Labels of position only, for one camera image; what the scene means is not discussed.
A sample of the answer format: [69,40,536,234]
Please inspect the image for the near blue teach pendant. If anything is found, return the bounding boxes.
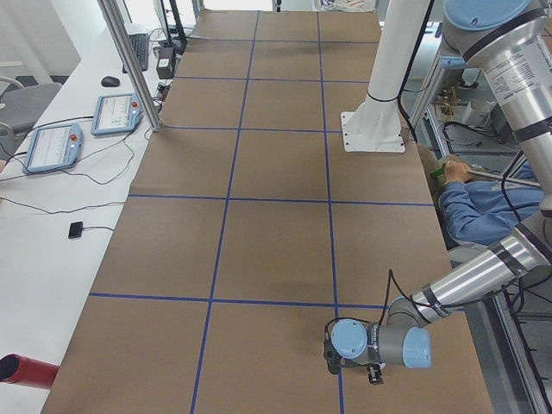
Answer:
[22,123,84,175]

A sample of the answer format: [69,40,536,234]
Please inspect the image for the red cylinder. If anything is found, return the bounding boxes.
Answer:
[1,354,59,390]

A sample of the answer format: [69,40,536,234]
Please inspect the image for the aluminium frame post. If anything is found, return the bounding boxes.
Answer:
[97,0,161,132]

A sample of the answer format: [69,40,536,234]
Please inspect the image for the grey office chair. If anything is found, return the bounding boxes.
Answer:
[1,77,62,139]

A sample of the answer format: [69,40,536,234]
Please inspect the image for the black power adapter box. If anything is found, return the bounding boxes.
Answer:
[156,47,175,79]

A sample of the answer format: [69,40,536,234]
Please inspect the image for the black monitor stand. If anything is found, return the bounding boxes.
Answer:
[160,0,187,55]

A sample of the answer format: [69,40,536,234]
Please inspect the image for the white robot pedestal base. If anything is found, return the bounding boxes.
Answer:
[341,0,433,154]

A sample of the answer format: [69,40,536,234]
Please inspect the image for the brown paper table cover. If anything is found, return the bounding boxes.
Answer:
[43,11,492,413]

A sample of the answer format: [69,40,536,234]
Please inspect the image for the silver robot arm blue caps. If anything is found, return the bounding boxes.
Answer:
[324,1,551,384]

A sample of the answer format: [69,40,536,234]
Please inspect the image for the black computer mouse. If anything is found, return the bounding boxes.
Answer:
[101,76,121,88]

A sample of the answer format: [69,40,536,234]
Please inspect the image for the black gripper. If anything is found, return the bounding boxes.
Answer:
[323,338,343,374]

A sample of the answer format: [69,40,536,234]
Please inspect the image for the person in blue sweater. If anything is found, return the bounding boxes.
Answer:
[436,159,544,246]

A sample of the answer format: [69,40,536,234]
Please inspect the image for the far blue teach pendant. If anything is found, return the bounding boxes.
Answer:
[91,93,143,136]

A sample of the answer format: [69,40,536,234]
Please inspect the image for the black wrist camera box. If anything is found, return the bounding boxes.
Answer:
[367,364,384,386]

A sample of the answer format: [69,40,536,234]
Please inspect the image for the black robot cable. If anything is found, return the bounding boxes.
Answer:
[396,0,436,143]

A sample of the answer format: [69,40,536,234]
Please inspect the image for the small black square device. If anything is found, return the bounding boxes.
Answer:
[68,221,84,240]

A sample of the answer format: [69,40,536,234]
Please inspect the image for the black keyboard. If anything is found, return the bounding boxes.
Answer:
[128,33,149,72]

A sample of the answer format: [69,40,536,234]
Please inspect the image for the blue teach pendant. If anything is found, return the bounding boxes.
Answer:
[22,123,84,175]
[91,93,143,136]

